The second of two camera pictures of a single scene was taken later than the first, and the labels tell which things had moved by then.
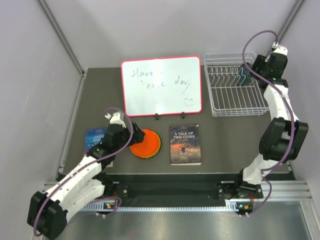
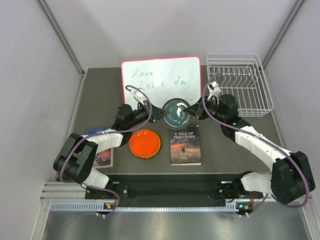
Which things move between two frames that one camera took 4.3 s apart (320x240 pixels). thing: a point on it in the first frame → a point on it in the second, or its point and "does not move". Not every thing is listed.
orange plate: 150,146 does not move
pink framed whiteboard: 162,86 does not move
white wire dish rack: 228,97 does not move
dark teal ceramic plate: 244,76 → 177,118
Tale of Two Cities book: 185,149 does not move
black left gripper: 137,136 → 157,113
